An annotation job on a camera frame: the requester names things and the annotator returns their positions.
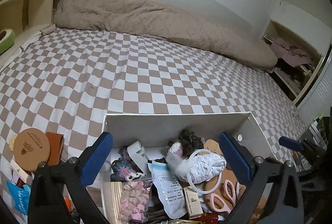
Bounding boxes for round cork coaster on bed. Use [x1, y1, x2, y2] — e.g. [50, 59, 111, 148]
[13, 128, 50, 172]

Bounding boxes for white printed sachet packet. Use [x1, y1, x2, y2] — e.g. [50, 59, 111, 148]
[148, 160, 187, 219]

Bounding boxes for pink scissors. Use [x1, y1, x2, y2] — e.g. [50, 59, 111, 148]
[206, 180, 237, 214]

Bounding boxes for brown leather pouch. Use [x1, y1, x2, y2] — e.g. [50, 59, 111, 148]
[46, 132, 64, 165]

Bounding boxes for blue wet-wipe packet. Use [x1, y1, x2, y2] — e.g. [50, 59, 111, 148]
[6, 181, 31, 215]

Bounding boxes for bag of pink beads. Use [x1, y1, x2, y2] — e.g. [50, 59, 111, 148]
[119, 179, 153, 223]

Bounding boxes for small beige cosmetic box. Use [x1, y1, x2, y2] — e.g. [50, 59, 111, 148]
[183, 187, 203, 219]

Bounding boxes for wardrobe shelf with clothes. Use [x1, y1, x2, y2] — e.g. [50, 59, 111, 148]
[262, 20, 324, 106]

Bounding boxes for checkered bed sheet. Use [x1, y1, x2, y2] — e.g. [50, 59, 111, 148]
[0, 26, 310, 214]

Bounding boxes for wooden bedside shelf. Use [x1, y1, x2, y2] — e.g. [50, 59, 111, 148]
[1, 0, 59, 65]

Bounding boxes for beige fluffy duvet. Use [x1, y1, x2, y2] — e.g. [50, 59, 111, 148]
[54, 0, 277, 71]

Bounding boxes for white open storage box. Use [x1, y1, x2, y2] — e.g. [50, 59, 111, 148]
[100, 111, 278, 224]

